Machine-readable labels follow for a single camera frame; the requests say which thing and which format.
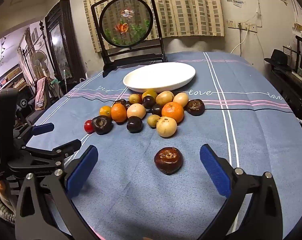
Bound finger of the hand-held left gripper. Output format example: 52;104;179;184
13;122;54;145
21;139;82;162

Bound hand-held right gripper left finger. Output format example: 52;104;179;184
15;145;99;240

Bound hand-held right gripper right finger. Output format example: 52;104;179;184
199;144;284;240

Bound red cherry tomato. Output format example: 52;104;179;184
84;120;95;134

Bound dark brown mangosteen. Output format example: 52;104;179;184
154;147;184;175

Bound yellow orange cherry tomato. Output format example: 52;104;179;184
99;106;113;117
142;90;158;100

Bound mandarin orange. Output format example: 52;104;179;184
162;101;185;124
111;103;128;123

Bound tan round fruit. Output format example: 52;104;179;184
155;91;174;106
126;103;146;119
156;116;178;138
173;92;189;107

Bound white oval plate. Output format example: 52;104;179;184
123;63;196;93

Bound person's left forearm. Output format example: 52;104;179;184
0;182;16;224

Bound pink clothes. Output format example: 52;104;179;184
34;77;50;110

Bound shelf with boxes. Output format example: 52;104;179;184
0;64;25;98

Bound blue plaid tablecloth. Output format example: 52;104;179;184
28;52;302;240

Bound standing fan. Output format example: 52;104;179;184
31;50;51;85

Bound dark wooden framed cabinet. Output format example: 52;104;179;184
44;0;85;83

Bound black desk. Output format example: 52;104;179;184
265;65;302;120

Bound black hat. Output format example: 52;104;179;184
264;49;295;67

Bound round goldfish screen ornament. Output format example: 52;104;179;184
91;0;168;78

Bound beige checked curtain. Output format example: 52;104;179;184
81;0;225;53

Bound white power cable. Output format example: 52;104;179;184
230;27;249;55

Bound white wall sockets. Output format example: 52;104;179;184
227;19;257;32

